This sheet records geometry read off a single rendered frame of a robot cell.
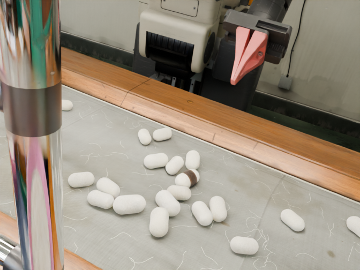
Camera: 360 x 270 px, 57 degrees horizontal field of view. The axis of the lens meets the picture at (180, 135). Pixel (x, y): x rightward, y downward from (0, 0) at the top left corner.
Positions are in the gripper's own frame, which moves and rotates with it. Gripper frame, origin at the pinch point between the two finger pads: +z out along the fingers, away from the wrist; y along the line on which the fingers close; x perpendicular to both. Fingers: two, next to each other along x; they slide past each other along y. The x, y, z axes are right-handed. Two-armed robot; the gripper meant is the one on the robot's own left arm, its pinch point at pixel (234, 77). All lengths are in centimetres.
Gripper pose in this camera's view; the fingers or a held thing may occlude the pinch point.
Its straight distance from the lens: 51.0
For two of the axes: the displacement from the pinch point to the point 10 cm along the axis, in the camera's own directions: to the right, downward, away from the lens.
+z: -4.4, 8.5, -2.8
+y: 8.9, 3.6, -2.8
